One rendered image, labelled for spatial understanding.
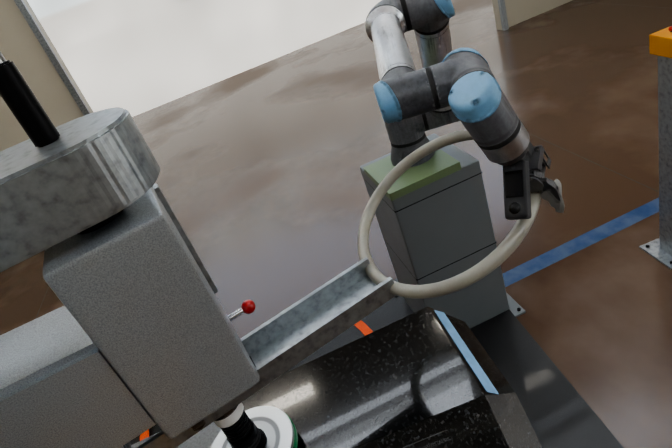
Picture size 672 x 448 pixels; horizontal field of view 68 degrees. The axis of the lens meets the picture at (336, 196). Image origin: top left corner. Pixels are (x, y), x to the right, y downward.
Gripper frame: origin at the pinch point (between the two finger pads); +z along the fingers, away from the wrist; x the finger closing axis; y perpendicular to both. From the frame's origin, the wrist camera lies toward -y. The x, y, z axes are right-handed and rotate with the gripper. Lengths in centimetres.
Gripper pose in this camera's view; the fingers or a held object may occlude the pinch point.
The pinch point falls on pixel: (545, 212)
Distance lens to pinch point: 118.3
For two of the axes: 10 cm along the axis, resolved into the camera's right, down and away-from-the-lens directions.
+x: -7.2, 1.2, 6.9
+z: 6.1, 5.8, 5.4
